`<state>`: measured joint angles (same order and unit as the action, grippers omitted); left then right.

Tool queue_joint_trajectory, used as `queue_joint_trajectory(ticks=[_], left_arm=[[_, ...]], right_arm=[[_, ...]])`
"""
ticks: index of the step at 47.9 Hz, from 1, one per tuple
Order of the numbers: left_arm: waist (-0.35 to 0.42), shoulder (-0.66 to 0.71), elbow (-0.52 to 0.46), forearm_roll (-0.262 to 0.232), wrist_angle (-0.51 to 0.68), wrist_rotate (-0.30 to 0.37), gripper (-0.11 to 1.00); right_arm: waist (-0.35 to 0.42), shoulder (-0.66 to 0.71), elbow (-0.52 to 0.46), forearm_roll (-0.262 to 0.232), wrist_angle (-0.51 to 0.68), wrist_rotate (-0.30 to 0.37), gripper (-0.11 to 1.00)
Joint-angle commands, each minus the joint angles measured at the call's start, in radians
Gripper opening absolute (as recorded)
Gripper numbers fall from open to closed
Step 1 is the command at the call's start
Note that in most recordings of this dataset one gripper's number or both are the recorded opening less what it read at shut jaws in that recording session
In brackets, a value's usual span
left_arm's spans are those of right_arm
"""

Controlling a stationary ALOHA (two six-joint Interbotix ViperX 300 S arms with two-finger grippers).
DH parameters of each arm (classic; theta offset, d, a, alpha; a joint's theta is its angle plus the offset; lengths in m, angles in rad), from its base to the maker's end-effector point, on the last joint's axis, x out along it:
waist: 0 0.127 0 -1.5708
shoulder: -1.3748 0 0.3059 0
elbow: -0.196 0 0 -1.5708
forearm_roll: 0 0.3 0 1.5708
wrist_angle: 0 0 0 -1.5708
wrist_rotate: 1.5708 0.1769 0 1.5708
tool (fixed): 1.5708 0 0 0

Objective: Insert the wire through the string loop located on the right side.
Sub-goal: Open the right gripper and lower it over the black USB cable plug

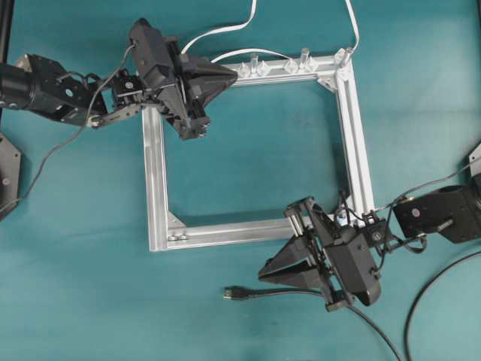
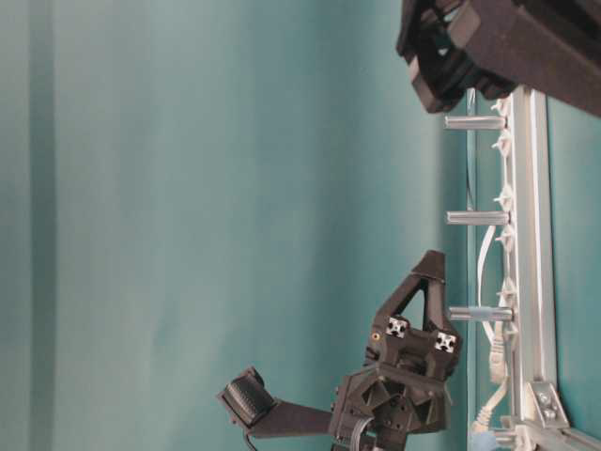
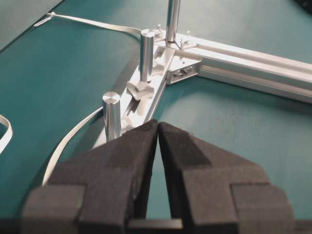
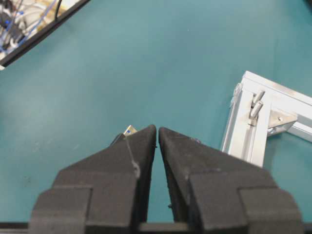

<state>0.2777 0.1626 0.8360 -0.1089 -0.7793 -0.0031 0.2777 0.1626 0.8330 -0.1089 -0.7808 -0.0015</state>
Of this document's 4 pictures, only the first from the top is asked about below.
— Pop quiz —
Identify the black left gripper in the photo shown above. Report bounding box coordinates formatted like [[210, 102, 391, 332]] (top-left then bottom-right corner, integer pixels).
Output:
[[147, 36, 238, 140]]

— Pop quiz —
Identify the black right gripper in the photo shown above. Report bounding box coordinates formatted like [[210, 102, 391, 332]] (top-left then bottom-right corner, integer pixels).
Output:
[[258, 196, 354, 311]]

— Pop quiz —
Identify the black USB cable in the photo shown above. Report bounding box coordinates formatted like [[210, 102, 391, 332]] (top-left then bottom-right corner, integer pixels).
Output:
[[223, 286, 405, 361]]

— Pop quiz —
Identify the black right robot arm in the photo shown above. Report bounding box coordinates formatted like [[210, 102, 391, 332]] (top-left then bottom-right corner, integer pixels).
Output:
[[258, 185, 480, 311]]

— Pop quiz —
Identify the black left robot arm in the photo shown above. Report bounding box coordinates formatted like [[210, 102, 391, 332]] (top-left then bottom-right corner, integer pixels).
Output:
[[1, 36, 237, 140]]

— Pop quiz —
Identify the black zip tie loop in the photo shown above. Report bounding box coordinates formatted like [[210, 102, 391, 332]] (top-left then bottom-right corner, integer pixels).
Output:
[[334, 190, 358, 226]]

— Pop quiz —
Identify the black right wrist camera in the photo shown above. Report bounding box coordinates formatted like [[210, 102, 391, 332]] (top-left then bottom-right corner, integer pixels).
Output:
[[324, 226, 381, 306]]

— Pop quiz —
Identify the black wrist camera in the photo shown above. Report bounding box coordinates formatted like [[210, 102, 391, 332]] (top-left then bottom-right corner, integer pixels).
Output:
[[324, 226, 381, 306], [128, 18, 175, 90]]

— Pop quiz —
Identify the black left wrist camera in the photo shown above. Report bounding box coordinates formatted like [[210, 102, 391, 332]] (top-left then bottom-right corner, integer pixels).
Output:
[[128, 18, 175, 90]]

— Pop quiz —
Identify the white flat cable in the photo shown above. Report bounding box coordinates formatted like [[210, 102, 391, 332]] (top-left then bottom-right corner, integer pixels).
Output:
[[179, 0, 362, 65]]

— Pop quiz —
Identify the square aluminium extrusion frame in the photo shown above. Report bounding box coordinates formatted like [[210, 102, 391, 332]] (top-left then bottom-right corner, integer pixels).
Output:
[[142, 48, 375, 252]]

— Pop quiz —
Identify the black loose cable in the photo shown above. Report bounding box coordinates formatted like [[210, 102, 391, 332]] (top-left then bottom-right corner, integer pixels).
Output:
[[404, 250, 481, 361]]

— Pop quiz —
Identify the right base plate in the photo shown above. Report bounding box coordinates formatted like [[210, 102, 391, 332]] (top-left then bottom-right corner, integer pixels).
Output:
[[468, 143, 481, 188]]

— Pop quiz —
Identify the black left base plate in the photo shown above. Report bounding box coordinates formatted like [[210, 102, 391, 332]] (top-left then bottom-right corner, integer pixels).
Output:
[[0, 134, 22, 220]]

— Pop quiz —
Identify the black vertical frame post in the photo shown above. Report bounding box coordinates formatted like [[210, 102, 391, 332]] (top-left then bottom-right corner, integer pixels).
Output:
[[0, 0, 15, 63]]

